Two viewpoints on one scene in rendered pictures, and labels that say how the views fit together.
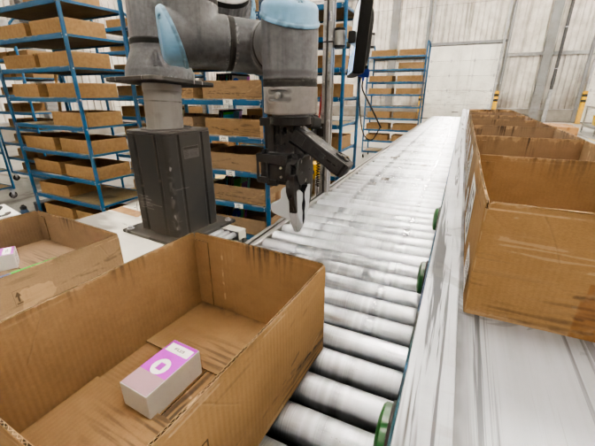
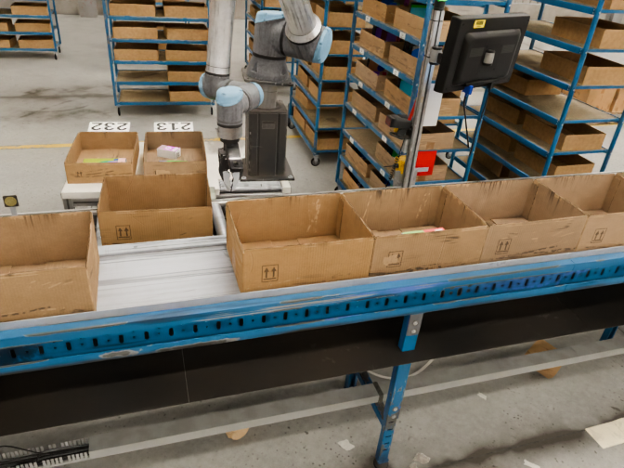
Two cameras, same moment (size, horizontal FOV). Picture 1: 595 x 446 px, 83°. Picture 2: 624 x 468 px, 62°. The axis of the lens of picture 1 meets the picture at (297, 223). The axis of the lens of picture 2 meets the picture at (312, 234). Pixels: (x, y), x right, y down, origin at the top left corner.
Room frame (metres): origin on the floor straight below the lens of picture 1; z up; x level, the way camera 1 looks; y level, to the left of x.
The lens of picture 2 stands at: (-0.41, -1.48, 1.83)
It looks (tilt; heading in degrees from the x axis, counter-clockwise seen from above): 31 degrees down; 45
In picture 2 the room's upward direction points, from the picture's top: 5 degrees clockwise
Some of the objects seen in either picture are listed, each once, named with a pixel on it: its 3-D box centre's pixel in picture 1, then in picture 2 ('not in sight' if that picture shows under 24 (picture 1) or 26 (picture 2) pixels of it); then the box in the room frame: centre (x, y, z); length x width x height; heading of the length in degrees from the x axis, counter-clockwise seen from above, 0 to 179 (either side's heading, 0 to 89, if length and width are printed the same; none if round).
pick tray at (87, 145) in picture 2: not in sight; (105, 156); (0.47, 0.84, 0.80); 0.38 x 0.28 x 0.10; 60
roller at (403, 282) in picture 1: (329, 269); not in sight; (0.82, -0.09, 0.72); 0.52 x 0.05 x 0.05; 65
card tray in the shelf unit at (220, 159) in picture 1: (249, 157); (414, 129); (2.14, 0.31, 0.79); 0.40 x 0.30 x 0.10; 66
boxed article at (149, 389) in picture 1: (164, 377); not in sight; (0.39, 0.20, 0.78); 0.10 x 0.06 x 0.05; 151
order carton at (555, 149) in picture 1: (530, 178); (408, 230); (0.88, -0.62, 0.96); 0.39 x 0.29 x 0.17; 155
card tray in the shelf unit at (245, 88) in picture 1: (245, 89); (427, 61); (2.15, 0.31, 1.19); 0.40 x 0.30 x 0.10; 65
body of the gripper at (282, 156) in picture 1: (286, 150); (229, 151); (0.61, 0.02, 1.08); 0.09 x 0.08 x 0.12; 66
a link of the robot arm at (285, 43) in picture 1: (289, 44); (229, 107); (0.61, 0.01, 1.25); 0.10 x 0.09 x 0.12; 23
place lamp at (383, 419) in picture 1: (381, 433); not in sight; (0.28, -0.10, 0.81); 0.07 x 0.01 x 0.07; 155
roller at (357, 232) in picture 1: (356, 235); not in sight; (1.05, -0.20, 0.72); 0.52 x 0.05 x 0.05; 65
